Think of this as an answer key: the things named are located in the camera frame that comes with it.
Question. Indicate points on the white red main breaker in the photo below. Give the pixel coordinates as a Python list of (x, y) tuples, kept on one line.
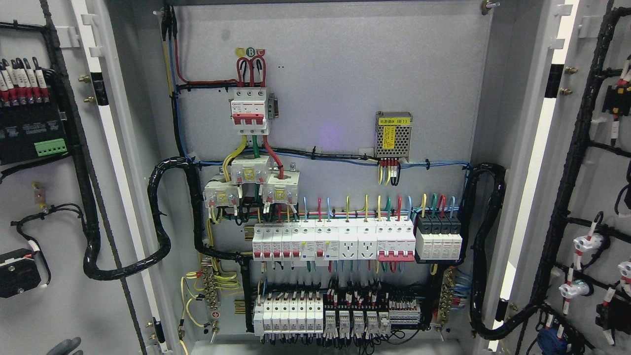
[(251, 110)]

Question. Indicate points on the white current transformer cluster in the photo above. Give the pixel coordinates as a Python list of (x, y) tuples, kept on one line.
[(247, 172)]

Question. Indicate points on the black digital power meter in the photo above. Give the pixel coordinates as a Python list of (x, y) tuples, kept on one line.
[(30, 118)]

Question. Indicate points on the black surge protector module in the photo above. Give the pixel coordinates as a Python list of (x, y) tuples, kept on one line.
[(438, 240)]

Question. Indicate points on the white socket and breaker row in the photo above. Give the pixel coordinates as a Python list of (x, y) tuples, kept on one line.
[(373, 239)]

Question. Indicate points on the relay terminal row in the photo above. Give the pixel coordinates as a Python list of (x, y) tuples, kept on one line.
[(367, 312)]

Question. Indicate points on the dark grey robot left hand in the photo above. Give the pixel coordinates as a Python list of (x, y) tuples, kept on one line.
[(67, 347)]

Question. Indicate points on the grey cabinet door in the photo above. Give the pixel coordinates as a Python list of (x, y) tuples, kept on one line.
[(107, 321), (513, 132)]

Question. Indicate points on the white small breaker row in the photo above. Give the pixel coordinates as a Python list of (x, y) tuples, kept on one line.
[(296, 242)]

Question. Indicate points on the metal mesh power supply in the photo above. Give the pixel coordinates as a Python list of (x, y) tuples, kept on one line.
[(393, 134)]

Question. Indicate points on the white lower breaker row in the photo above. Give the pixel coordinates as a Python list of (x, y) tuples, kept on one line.
[(289, 313)]

